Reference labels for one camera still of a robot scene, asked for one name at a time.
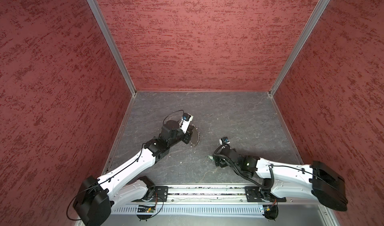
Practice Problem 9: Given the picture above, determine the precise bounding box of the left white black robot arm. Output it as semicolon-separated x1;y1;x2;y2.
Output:
70;112;194;226

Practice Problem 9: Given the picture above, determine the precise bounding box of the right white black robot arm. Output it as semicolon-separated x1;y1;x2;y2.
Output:
213;143;348;212

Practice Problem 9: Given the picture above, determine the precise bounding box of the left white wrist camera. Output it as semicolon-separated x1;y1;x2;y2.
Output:
180;113;193;134

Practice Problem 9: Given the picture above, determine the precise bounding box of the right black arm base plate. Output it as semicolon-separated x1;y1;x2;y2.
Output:
245;186;277;203

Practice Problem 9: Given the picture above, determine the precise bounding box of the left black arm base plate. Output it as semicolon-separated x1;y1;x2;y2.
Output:
134;186;170;203

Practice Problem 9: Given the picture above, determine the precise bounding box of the aluminium front rail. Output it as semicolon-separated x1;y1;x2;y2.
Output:
86;183;319;204

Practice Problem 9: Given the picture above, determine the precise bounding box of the white slotted cable duct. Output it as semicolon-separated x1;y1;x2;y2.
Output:
111;204;265;218

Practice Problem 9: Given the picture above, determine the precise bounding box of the left aluminium corner post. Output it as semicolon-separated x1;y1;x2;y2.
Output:
86;0;137;97

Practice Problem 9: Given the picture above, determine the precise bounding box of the aluminium corner post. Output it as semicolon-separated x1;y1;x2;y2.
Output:
86;0;137;97
269;0;331;98

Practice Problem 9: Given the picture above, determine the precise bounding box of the right aluminium corner post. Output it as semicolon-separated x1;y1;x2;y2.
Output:
269;0;331;98

